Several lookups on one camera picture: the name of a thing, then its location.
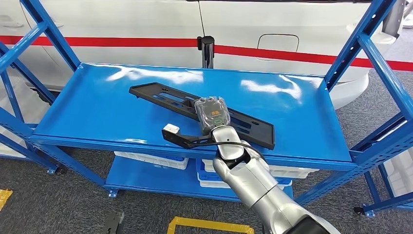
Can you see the black plastic panel part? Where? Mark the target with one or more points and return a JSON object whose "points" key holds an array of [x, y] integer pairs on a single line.
{"points": [[261, 137]]}

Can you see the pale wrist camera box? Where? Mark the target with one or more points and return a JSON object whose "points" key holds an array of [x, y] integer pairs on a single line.
{"points": [[171, 129]]}

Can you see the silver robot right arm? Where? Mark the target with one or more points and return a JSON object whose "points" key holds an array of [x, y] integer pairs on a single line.
{"points": [[251, 181]]}

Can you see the dark left wrist camera mount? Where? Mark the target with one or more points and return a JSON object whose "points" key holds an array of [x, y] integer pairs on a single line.
{"points": [[113, 223]]}

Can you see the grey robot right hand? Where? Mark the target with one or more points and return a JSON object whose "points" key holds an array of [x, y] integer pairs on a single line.
{"points": [[213, 113]]}

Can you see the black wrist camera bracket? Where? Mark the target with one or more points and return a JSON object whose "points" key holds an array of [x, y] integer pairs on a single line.
{"points": [[180, 140]]}

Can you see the yellow floor tape square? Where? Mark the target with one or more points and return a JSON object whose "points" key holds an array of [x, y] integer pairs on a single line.
{"points": [[5, 197]]}

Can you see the red barrier belt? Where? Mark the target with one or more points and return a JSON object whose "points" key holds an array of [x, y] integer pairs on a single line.
{"points": [[290, 55], [96, 41]]}

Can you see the chrome stanchion black top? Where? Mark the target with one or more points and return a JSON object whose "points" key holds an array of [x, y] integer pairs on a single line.
{"points": [[206, 51]]}

